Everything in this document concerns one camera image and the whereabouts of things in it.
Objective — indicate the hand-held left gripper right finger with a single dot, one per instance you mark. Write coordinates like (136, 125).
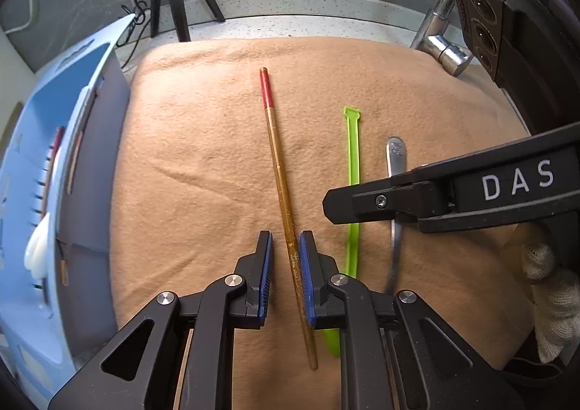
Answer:
(307, 278)

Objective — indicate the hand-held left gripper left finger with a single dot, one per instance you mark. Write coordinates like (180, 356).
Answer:
(266, 276)

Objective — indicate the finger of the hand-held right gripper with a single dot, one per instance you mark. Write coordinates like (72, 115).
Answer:
(362, 204)

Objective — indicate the green plastic utensil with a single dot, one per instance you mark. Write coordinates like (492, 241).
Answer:
(352, 156)

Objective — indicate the metal spoon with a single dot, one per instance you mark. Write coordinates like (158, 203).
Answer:
(396, 156)

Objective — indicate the red-tipped wooden chopstick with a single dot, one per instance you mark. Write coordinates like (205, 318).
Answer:
(59, 142)
(276, 151)
(75, 160)

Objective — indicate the light blue plastic utensil basket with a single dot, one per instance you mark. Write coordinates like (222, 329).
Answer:
(27, 129)

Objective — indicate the person's right hand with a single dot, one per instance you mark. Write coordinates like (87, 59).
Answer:
(559, 315)

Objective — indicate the brown cloth mat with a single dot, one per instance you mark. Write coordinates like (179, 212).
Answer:
(190, 165)

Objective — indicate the chrome faucet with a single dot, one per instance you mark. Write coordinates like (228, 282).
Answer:
(446, 49)

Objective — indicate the person's black clothing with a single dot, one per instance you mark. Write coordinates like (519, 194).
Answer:
(543, 387)

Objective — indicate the white plain spoon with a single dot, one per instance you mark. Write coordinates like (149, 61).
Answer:
(38, 251)

